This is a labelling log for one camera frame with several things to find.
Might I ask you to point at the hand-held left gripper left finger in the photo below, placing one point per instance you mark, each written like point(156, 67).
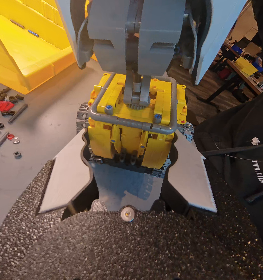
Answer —
point(68, 179)

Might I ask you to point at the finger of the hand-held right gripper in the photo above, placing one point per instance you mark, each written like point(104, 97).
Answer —
point(219, 35)
point(68, 22)

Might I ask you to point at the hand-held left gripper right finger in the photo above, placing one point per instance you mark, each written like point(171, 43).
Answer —
point(190, 179)

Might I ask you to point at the grey toy robot head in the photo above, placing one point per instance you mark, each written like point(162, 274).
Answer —
point(136, 39)

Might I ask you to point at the yellow tracked toy robot body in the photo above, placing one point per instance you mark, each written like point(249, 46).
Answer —
point(131, 135)

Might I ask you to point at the wooden side table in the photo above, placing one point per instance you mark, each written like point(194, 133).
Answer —
point(245, 74)

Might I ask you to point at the yellow plastic bin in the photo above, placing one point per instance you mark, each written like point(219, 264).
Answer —
point(26, 52)

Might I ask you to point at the scattered small building pieces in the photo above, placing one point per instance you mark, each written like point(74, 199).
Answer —
point(4, 106)

